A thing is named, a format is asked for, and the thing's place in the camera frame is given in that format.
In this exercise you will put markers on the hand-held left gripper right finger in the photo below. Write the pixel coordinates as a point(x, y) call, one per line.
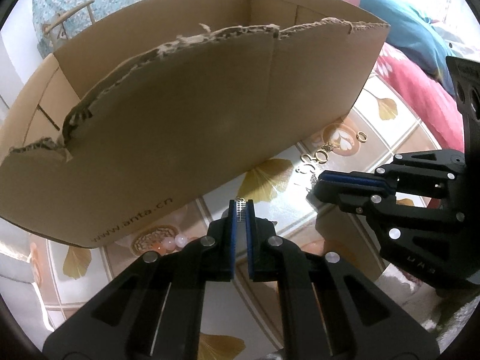
point(251, 232)

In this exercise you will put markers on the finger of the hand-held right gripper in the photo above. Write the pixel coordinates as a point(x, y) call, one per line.
point(352, 194)
point(352, 177)

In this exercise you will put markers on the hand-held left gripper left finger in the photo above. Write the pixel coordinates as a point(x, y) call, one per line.
point(234, 232)

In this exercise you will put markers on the brown cardboard box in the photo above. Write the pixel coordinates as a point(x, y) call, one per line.
point(187, 120)

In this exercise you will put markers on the pink floral blanket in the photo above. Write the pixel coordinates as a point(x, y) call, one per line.
point(412, 93)

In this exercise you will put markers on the teal plush pillow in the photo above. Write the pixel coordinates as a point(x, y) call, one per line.
point(405, 26)

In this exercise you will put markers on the white fluffy blanket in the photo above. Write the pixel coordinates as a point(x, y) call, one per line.
point(420, 300)

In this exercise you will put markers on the wooden chair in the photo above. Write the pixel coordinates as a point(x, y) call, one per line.
point(75, 9)

